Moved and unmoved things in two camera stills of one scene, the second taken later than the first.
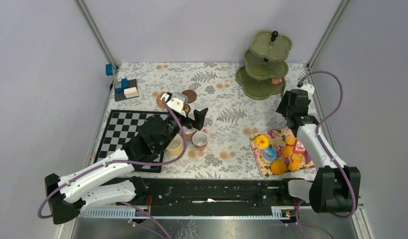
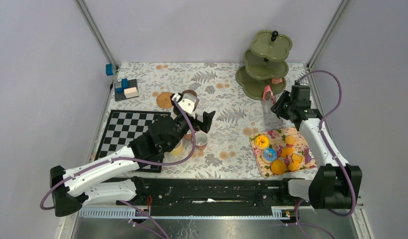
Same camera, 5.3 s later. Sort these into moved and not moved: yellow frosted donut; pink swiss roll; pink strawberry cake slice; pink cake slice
Moved: pink strawberry cake slice
Not moved: yellow frosted donut; pink swiss roll; pink cake slice
